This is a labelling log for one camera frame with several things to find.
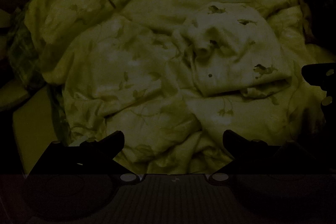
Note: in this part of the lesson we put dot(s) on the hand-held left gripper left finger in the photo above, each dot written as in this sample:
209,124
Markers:
116,138

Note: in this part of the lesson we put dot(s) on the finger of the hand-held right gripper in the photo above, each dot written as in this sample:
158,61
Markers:
315,74

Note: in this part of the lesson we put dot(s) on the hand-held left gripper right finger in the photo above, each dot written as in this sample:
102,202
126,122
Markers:
229,138

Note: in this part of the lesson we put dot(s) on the pale printed small garment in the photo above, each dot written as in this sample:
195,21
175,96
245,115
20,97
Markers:
236,56

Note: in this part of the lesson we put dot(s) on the dark cloth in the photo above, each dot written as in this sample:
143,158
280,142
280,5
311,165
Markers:
319,11

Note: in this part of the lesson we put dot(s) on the pale leaf-print quilt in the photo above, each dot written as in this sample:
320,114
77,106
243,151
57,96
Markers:
131,77

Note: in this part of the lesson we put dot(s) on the pale yellow bed sheet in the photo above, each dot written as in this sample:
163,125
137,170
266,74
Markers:
34,129

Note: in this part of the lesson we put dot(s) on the green patterned cloth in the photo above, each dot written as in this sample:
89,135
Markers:
25,53

